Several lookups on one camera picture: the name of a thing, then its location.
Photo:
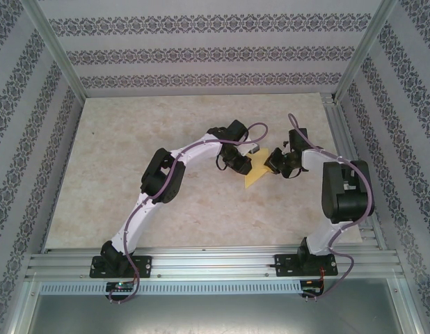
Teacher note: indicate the yellow cloth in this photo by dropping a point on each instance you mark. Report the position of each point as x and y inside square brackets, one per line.
[255, 174]

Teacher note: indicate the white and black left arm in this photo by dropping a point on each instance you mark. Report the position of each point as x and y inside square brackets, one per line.
[201, 149]

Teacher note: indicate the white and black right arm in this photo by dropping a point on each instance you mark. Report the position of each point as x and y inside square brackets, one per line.
[343, 202]

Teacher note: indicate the grey sheet metal panel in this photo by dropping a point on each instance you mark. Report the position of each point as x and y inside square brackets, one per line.
[218, 313]

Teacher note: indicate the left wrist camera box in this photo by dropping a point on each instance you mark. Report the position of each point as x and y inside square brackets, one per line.
[253, 149]

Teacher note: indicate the aluminium side rail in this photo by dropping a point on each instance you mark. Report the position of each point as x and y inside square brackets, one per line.
[335, 132]

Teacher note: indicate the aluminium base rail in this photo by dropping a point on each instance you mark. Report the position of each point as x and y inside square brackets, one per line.
[218, 261]

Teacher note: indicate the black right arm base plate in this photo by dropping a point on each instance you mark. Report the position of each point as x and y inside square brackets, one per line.
[284, 264]

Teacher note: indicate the aluminium corner post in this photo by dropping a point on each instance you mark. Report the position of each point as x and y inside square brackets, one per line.
[364, 48]
[55, 48]

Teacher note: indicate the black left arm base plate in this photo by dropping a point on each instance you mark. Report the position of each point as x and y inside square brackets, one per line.
[142, 266]

